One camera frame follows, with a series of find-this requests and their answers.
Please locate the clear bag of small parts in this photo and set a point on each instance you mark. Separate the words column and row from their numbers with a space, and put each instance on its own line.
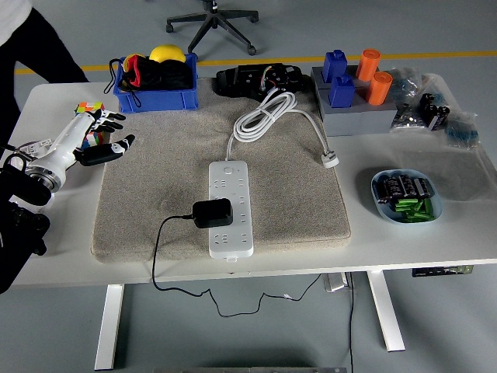
column 407, row 118

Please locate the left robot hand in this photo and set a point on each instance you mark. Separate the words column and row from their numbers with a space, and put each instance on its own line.
column 64, row 145

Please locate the blue plastic bin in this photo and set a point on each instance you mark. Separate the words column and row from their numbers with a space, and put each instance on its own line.
column 155, row 102

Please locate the black office chair base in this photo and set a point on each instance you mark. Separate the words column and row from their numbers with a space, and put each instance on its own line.
column 217, row 19

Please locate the black cylindrical capacitor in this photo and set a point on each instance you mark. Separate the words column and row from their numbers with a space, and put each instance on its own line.
column 423, row 187
column 381, row 191
column 395, row 186
column 409, row 185

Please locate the white wall socket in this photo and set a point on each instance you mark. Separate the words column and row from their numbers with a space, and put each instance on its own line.
column 42, row 145

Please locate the grey block base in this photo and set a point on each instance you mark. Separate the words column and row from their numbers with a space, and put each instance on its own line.
column 357, row 120

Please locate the yellow ball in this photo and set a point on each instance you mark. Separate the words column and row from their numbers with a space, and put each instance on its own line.
column 167, row 53

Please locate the clear bag of blue components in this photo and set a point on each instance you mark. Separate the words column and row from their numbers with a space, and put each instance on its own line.
column 462, row 132

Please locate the multicolour puzzle cube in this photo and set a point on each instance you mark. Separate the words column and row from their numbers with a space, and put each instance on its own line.
column 91, row 105

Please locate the person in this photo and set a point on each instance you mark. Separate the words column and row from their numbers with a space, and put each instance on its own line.
column 39, row 50

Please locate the green stick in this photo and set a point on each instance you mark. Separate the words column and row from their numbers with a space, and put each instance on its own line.
column 405, row 204
column 415, row 217
column 425, row 208

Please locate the light blue bowl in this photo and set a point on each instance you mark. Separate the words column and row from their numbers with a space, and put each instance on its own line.
column 436, row 211

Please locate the black table control panel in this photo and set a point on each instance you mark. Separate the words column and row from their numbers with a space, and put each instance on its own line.
column 442, row 271

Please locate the white table leg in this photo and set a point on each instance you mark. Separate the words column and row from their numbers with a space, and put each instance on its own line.
column 109, row 326
column 386, row 311

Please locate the flat clear plastic bag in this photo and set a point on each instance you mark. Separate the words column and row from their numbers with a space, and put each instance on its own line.
column 446, row 175

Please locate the clear crumpled plastic bag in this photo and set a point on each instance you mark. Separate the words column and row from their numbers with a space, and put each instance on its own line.
column 405, row 81

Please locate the black electronic device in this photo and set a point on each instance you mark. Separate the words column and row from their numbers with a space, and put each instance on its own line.
column 248, row 79

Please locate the metal bracket under table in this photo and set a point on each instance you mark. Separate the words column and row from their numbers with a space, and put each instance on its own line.
column 334, row 281

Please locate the clear bag of black capacitors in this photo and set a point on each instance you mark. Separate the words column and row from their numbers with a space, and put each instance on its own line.
column 435, row 110

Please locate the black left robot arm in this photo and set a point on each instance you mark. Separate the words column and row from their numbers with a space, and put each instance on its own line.
column 23, row 190

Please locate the blue plastic block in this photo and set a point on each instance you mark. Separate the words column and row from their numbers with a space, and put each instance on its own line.
column 341, row 93
column 334, row 64

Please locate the grey-brown mat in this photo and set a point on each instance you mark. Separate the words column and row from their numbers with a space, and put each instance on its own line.
column 291, row 202

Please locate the orange cylinder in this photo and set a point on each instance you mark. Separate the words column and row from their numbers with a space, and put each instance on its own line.
column 379, row 88
column 367, row 64

